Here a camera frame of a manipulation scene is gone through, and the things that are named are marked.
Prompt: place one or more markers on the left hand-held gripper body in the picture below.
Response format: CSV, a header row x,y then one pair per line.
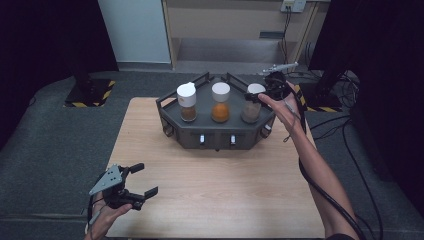
x,y
110,180

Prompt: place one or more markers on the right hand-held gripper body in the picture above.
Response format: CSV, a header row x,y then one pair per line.
x,y
276,85

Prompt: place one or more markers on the grey powder spice jar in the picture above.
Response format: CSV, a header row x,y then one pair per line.
x,y
250,111

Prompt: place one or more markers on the orange powder spice jar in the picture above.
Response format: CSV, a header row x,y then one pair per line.
x,y
220,91

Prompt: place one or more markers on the dark grey spice rack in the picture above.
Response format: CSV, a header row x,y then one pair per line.
x,y
206,128

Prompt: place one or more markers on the brown powder spice jar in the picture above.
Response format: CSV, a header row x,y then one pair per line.
x,y
186,95

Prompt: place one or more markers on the person's right hand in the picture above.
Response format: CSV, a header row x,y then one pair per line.
x,y
286,111

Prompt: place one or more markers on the person's left hand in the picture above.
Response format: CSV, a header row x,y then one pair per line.
x,y
103,220

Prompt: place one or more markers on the dark condiment drawer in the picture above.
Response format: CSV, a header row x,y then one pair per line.
x,y
168,129
201,139
266,129
232,139

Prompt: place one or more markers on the black stand with striped base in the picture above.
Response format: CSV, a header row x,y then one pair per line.
x,y
328,90
88,95

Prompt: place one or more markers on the dark curtain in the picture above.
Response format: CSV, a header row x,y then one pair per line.
x,y
40,50
390,66

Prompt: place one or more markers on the white panel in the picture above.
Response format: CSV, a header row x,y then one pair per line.
x,y
136,30

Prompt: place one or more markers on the white wall socket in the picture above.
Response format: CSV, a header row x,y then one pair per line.
x,y
293,5

